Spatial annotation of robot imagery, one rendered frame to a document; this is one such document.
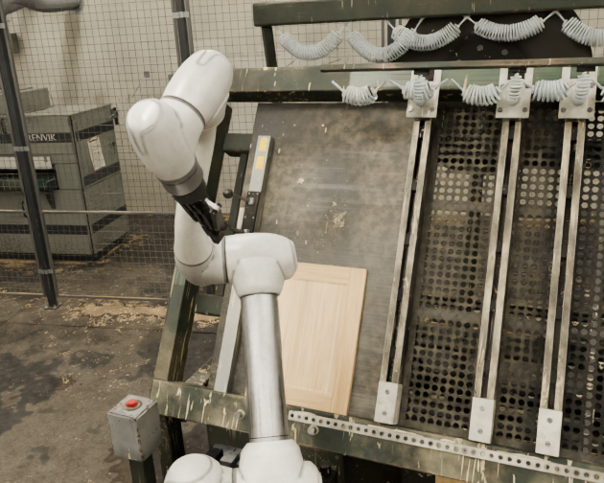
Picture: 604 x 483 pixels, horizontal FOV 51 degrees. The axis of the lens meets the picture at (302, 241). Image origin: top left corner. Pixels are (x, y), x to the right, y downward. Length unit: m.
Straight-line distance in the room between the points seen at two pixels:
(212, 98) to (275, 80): 1.13
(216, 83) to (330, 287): 1.06
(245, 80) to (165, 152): 1.28
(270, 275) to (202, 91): 0.59
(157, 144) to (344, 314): 1.13
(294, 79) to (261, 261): 0.91
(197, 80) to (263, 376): 0.76
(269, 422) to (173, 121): 0.80
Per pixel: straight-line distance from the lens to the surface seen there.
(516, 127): 2.14
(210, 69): 1.31
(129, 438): 2.23
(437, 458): 2.04
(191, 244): 1.58
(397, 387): 2.03
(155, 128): 1.19
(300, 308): 2.20
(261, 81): 2.43
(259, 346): 1.65
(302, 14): 2.86
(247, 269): 1.67
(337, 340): 2.14
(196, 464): 1.62
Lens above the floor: 2.10
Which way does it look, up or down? 19 degrees down
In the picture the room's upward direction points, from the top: 3 degrees counter-clockwise
